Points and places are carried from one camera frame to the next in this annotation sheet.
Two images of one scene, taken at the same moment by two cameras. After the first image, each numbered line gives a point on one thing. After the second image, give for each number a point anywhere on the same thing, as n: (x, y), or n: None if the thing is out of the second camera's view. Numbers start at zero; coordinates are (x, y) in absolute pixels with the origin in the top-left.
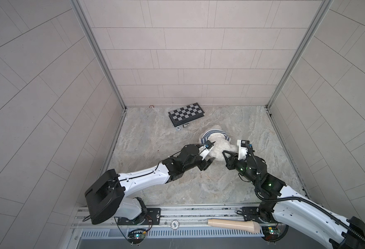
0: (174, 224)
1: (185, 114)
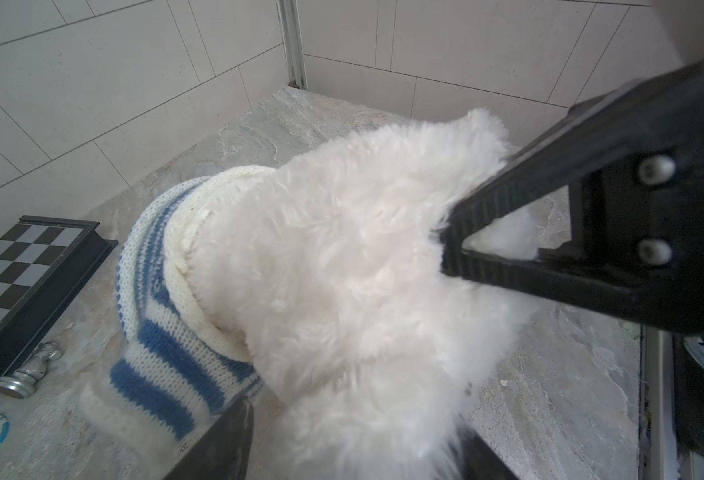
0: None
1: (19, 281)
